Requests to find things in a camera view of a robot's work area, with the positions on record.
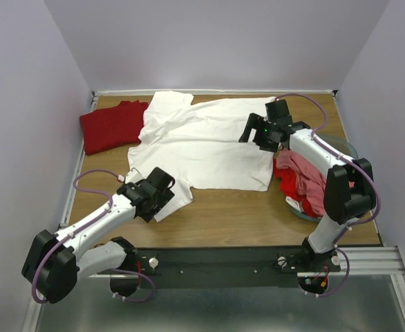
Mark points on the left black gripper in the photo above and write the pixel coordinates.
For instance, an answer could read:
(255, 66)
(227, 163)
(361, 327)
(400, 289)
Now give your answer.
(163, 199)

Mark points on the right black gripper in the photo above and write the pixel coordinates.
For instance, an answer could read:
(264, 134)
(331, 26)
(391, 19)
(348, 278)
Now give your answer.
(256, 122)

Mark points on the white t shirt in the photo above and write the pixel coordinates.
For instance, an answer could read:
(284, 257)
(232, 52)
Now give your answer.
(198, 145)

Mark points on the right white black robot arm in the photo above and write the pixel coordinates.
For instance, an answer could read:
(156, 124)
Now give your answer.
(349, 192)

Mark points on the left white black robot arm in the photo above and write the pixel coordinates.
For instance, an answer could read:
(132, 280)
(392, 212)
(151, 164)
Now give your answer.
(57, 261)

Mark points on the folded dark red t shirt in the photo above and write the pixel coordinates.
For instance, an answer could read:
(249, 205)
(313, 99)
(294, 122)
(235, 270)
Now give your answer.
(105, 129)

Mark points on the pink t shirt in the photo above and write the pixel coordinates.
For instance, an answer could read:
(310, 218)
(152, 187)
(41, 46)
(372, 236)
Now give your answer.
(311, 179)

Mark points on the teal laundry basket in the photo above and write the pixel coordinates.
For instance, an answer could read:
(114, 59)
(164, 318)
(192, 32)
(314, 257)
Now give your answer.
(340, 141)

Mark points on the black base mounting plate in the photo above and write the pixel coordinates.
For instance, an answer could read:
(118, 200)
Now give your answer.
(224, 267)

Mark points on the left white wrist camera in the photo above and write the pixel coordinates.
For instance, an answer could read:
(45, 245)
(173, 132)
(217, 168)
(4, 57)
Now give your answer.
(132, 176)

